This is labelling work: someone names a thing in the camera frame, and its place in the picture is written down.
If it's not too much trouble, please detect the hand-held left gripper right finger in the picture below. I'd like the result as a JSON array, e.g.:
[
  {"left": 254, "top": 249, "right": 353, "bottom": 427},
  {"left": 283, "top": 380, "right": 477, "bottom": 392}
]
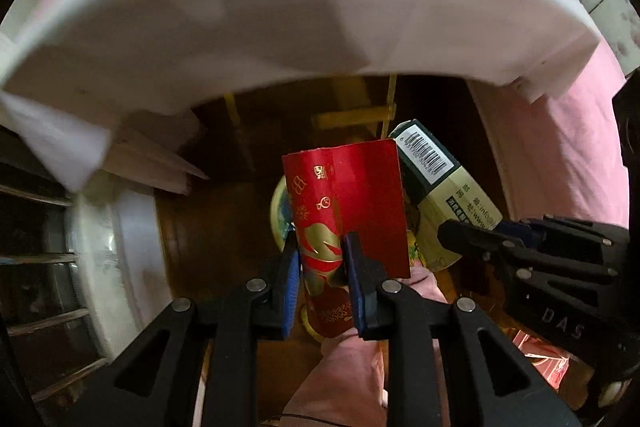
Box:
[{"left": 341, "top": 231, "right": 583, "bottom": 427}]

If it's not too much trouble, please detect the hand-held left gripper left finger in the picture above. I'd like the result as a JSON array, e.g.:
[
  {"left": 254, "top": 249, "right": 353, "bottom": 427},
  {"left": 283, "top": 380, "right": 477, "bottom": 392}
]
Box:
[{"left": 75, "top": 232, "right": 303, "bottom": 427}]

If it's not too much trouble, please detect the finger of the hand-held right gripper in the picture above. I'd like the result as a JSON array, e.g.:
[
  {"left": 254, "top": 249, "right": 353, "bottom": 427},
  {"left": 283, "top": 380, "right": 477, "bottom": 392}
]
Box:
[
  {"left": 500, "top": 215, "right": 631, "bottom": 264},
  {"left": 438, "top": 219, "right": 617, "bottom": 284}
]

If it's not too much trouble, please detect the green and cream carton box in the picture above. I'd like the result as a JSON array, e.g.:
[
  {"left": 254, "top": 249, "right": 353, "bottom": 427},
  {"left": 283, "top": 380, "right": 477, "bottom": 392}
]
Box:
[{"left": 389, "top": 119, "right": 505, "bottom": 272}]

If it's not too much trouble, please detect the yellow-rimmed bin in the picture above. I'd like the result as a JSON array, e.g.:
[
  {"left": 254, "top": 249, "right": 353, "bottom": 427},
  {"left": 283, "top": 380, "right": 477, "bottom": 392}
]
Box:
[{"left": 270, "top": 177, "right": 426, "bottom": 345}]

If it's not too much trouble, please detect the red and gold box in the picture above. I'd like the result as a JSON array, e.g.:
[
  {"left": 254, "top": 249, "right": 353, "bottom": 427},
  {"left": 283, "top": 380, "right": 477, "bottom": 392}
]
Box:
[{"left": 281, "top": 138, "right": 412, "bottom": 339}]

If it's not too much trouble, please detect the red paper packet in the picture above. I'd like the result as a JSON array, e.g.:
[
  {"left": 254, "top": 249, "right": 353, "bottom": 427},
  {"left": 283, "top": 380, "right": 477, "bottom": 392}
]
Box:
[{"left": 510, "top": 329, "right": 571, "bottom": 390}]

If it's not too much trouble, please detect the pink bed sheet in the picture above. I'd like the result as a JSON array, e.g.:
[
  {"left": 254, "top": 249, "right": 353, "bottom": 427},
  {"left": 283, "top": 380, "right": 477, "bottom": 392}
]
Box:
[{"left": 470, "top": 39, "right": 631, "bottom": 230}]

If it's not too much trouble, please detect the person's pink trouser leg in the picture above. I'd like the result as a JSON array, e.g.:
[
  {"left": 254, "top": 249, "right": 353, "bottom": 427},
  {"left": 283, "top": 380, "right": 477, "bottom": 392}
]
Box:
[{"left": 282, "top": 264, "right": 451, "bottom": 427}]

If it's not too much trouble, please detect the white curtain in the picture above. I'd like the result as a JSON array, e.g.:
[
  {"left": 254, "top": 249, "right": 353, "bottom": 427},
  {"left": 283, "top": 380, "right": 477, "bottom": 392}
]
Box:
[{"left": 65, "top": 187, "right": 161, "bottom": 358}]

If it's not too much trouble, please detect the white bed base board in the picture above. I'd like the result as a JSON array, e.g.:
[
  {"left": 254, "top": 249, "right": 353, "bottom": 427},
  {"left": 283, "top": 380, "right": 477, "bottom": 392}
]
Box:
[{"left": 100, "top": 107, "right": 210, "bottom": 195}]

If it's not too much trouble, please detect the dark window railing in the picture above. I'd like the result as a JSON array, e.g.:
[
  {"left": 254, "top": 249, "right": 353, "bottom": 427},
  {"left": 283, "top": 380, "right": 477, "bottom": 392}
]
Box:
[{"left": 0, "top": 127, "right": 108, "bottom": 408}]

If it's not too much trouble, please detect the printed cartoon blanket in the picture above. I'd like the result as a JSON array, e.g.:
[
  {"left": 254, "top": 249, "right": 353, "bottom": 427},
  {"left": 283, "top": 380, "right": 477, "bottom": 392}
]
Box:
[{"left": 0, "top": 0, "right": 601, "bottom": 192}]

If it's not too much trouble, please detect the yellow wooden frame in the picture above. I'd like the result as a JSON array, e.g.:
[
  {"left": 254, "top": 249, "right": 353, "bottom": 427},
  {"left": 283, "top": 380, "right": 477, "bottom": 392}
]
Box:
[{"left": 222, "top": 74, "right": 398, "bottom": 142}]

